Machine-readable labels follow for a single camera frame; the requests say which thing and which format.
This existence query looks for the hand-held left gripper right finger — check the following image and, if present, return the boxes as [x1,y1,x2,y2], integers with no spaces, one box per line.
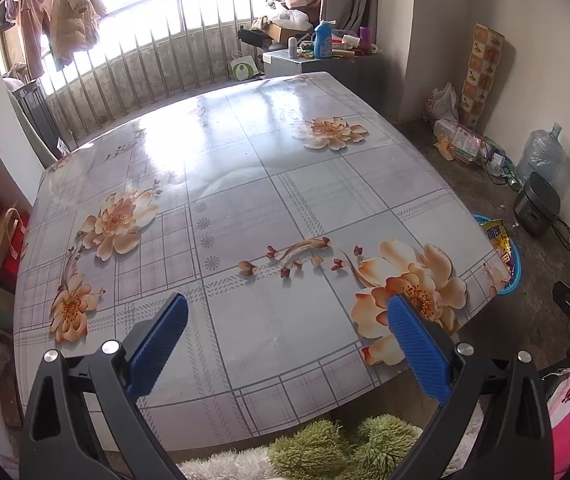
[388,293,556,480]

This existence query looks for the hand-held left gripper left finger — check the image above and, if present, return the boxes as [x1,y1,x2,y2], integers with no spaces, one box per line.
[19,292,189,480]

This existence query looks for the blue plastic basket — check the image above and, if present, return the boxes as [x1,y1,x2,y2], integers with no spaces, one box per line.
[471,212,522,297]

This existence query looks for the gold foil snack wrapper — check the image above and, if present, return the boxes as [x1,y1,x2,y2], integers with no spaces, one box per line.
[482,219,510,263]

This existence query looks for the grey rice cooker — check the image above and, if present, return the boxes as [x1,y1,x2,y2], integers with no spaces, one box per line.
[512,171,563,237]

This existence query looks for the green fluffy cloth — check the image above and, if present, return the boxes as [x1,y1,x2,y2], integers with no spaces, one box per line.
[269,414,423,480]

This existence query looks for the large water jug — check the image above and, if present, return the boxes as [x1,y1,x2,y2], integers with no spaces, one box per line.
[515,122,568,186]

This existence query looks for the crumpled plastic wrappers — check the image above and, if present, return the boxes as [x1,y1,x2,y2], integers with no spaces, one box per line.
[487,145,523,191]

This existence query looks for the floral tablecloth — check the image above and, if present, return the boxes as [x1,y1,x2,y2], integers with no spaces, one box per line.
[12,71,513,453]

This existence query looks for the wooden board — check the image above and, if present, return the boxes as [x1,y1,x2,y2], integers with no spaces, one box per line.
[0,370,24,428]

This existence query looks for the red paper bag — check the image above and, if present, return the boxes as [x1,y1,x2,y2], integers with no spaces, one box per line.
[7,212,32,286]

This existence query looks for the brown paper bag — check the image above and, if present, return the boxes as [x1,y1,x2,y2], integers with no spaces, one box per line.
[0,201,26,271]

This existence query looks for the clear bag of red packets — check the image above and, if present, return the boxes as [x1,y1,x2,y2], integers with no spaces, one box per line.
[432,119,488,166]

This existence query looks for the white plastic bag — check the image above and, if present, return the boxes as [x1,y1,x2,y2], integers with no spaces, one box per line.
[425,82,460,126]

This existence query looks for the tile-patterned roll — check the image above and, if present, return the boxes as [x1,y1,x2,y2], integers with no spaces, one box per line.
[459,22,506,131]

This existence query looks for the dark metal rack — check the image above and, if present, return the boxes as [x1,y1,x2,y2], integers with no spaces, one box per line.
[12,80,66,161]

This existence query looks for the metal window railing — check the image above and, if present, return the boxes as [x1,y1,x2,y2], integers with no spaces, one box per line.
[40,0,316,136]

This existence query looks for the white gift bag green circle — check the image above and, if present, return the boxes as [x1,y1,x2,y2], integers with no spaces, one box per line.
[230,52,260,81]

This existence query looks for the grey cabinet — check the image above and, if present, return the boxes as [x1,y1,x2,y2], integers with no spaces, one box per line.
[263,52,386,81]

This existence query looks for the assorted toiletries clutter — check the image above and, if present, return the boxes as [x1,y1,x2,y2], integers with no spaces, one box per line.
[297,35,380,61]

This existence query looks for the blue detergent bottle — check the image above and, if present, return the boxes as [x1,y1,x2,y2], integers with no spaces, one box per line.
[313,20,334,59]

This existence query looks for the cardboard box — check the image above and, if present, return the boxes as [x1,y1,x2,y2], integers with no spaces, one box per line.
[265,22,310,43]

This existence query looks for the tan puffer jacket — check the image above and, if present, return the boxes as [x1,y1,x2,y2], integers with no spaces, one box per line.
[50,0,108,71]

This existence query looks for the pile of bags and clothes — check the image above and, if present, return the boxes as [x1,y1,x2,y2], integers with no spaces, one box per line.
[252,0,323,31]

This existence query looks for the hanging purple garment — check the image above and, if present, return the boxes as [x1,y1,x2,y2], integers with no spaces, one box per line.
[0,0,20,31]

